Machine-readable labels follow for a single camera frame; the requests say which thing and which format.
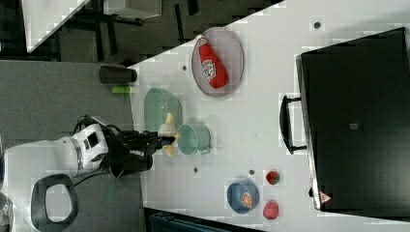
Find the red round fruit toy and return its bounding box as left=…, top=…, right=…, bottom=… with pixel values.
left=263, top=200, right=279, bottom=219

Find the orange slice toy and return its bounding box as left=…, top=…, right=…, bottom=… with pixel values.
left=242, top=192, right=252, bottom=209

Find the green perforated colander basket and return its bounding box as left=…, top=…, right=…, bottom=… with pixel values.
left=144, top=88, right=182, bottom=131

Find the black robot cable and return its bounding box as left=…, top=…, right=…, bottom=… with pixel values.
left=71, top=115, right=110, bottom=188

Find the black cylinder cup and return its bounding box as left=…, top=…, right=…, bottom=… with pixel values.
left=99, top=66, right=137, bottom=84

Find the green mug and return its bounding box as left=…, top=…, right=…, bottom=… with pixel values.
left=177, top=124, right=211, bottom=156

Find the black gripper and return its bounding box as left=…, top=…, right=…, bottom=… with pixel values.
left=76, top=115, right=175, bottom=175

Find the black toaster oven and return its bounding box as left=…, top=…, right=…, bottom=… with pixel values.
left=295, top=27, right=410, bottom=221

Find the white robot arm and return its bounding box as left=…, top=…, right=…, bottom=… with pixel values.
left=1, top=114, right=179, bottom=232

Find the white side table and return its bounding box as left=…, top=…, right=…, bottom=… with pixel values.
left=20, top=0, right=91, bottom=53

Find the black utensil holder cup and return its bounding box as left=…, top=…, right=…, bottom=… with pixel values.
left=110, top=159, right=153, bottom=178

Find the red strawberry toy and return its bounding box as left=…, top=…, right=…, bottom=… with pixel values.
left=266, top=170, right=280, bottom=186

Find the green object at table edge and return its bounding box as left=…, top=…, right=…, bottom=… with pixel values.
left=111, top=85, right=131, bottom=95

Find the red ketchup bottle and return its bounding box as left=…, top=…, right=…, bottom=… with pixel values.
left=196, top=35, right=229, bottom=89

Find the peeled toy banana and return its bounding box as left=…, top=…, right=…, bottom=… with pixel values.
left=158, top=112, right=181, bottom=157

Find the blue bowl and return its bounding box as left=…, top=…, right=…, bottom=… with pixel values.
left=226, top=179, right=259, bottom=214

